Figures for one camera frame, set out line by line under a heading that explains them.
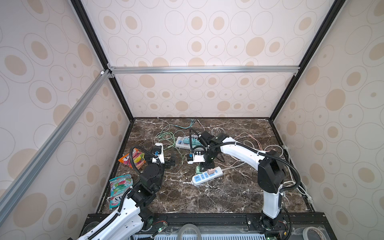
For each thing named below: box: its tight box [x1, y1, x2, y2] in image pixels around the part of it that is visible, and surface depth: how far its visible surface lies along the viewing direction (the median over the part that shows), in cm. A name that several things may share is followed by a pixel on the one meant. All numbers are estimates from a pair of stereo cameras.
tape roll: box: [302, 226, 327, 240], surface depth 71 cm
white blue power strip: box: [192, 166, 223, 185], surface depth 89 cm
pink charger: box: [207, 168, 215, 175], surface depth 87 cm
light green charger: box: [195, 163, 203, 174], surface depth 83 cm
